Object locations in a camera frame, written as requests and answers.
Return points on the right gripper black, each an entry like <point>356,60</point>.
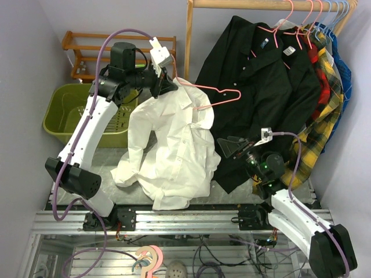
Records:
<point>230,145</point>

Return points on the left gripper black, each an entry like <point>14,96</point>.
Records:
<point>166,86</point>

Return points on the white shirt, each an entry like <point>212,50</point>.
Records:
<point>171,151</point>

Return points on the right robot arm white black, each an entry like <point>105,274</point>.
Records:
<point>327,247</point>

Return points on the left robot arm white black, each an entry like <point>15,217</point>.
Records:
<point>112,84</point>

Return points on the black shirt front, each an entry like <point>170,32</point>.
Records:
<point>245,79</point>

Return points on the black shirt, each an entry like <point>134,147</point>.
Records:
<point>245,79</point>
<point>306,88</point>

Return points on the yellow plaid shirt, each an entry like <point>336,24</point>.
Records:
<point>300,155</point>

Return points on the black shirt behind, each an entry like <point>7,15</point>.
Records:
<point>306,88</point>

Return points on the red plaid shirt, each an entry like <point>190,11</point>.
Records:
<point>323,82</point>

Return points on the blue shirt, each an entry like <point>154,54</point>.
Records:
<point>345,77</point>

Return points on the blue hanger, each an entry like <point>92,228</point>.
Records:
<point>320,27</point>
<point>342,10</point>
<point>332,13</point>

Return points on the green plastic laundry basket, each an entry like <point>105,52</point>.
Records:
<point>67,106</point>

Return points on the wooden shoe rack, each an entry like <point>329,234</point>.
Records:
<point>86,46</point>

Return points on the grey perforated shoe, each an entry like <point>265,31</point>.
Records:
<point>176,269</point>

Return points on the peach plastic hangers pile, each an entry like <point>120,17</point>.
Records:
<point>149,259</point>

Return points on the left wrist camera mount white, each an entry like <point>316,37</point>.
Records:
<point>160,56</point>

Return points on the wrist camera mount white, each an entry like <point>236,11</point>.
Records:
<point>160,56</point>
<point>266,136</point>

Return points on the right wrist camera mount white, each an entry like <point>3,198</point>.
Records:
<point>266,136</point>

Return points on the aluminium rail base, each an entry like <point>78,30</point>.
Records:
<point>198,219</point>

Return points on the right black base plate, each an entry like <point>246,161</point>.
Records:
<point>253,217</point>

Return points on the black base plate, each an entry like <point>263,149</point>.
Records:
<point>253,217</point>
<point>121,219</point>

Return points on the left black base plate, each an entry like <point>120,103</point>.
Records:
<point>121,219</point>

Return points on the wooden clothes rack frame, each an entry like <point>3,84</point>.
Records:
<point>300,6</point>

